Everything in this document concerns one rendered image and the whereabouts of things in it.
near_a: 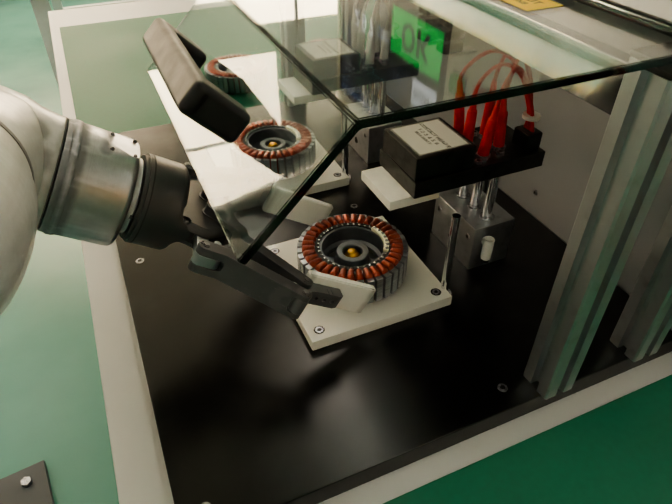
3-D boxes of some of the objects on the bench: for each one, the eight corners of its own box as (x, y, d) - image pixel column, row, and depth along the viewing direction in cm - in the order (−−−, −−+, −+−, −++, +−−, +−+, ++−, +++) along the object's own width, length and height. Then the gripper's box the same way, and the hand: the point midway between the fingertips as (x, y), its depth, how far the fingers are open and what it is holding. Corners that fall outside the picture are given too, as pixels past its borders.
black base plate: (188, 559, 40) (183, 545, 38) (96, 150, 85) (92, 136, 83) (671, 352, 54) (681, 336, 53) (373, 97, 99) (374, 85, 98)
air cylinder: (467, 270, 60) (475, 229, 57) (430, 231, 65) (435, 192, 62) (505, 258, 62) (515, 217, 58) (466, 221, 67) (474, 182, 64)
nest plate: (238, 211, 69) (237, 203, 68) (208, 155, 79) (207, 147, 78) (349, 185, 73) (349, 176, 72) (307, 135, 84) (307, 127, 83)
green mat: (81, 147, 86) (81, 145, 85) (59, 28, 129) (59, 27, 129) (565, 56, 115) (565, 55, 115) (415, -16, 158) (415, -17, 158)
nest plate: (312, 351, 51) (312, 342, 51) (261, 255, 62) (260, 247, 61) (451, 304, 56) (452, 295, 55) (382, 223, 67) (382, 214, 66)
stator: (314, 319, 53) (312, 290, 51) (287, 247, 61) (285, 220, 59) (423, 295, 55) (427, 266, 53) (383, 229, 64) (385, 202, 61)
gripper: (150, 253, 35) (413, 313, 46) (139, 93, 53) (328, 163, 64) (114, 337, 38) (367, 374, 49) (115, 159, 56) (299, 214, 67)
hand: (336, 251), depth 56 cm, fingers open, 13 cm apart
